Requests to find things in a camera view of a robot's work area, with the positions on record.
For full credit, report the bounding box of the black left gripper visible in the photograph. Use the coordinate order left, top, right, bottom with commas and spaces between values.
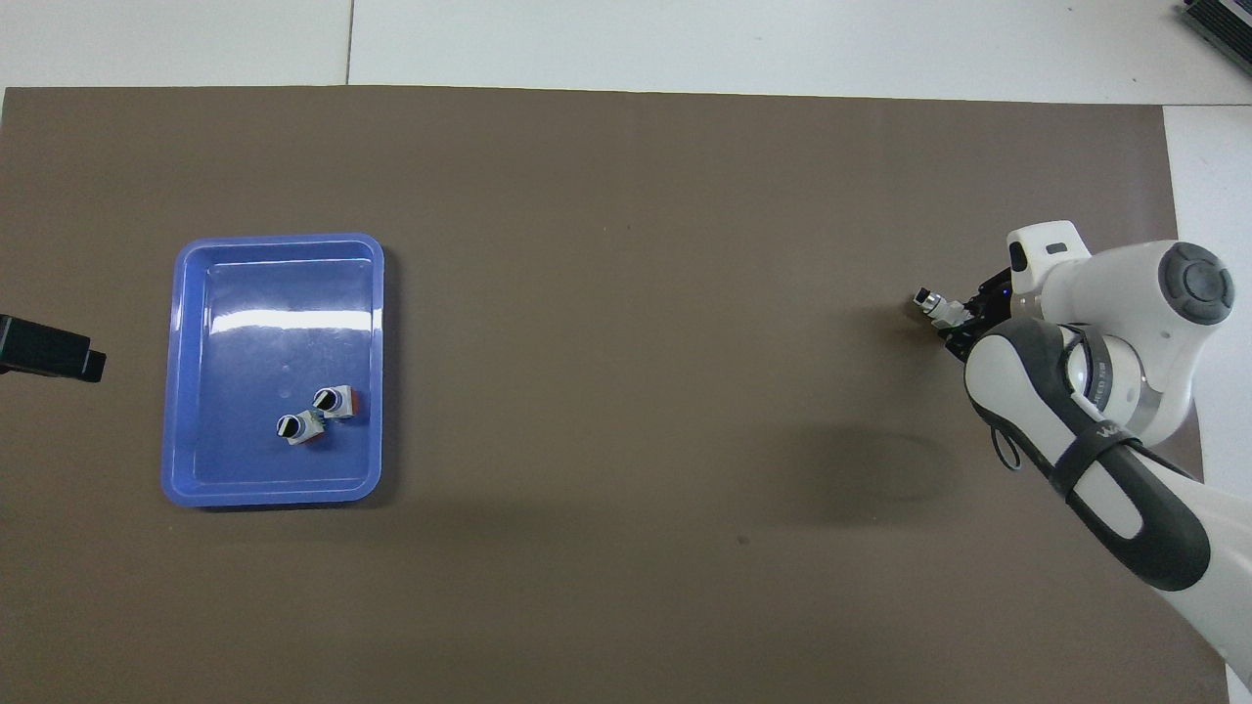
0, 315, 107, 382

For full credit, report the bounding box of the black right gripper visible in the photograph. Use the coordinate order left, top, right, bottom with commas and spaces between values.
939, 266, 1014, 363

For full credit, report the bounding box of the selector switch orange base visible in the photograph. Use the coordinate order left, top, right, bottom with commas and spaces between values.
914, 286, 969, 330

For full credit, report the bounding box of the blue plastic tray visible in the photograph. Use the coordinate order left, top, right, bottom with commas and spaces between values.
161, 233, 385, 507

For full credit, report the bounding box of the brown table mat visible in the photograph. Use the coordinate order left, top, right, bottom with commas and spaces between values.
0, 86, 1230, 704

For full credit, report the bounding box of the grey ribbed device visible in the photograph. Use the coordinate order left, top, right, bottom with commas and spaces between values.
1179, 0, 1252, 50

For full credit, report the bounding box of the selector switch green base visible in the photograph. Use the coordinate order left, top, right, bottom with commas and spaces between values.
276, 411, 326, 447

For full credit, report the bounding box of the selector switch red base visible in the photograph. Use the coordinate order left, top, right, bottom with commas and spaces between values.
311, 385, 361, 421

